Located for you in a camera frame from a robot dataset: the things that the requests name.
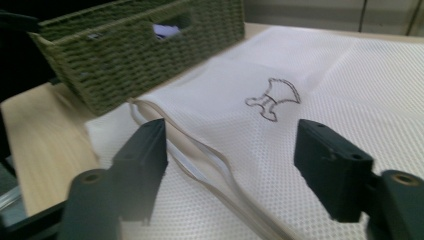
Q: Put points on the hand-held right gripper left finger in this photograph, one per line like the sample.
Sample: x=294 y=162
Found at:
x=143 y=160

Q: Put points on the light purple cloth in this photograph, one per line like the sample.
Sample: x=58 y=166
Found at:
x=166 y=31

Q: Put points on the green woven basket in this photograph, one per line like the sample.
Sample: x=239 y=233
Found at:
x=116 y=66

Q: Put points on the metal floor rail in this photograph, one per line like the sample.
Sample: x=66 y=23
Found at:
x=8 y=200

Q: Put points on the white plastic bag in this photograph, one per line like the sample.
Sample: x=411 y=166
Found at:
x=300 y=173

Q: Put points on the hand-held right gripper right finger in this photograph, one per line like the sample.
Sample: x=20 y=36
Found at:
x=333 y=166

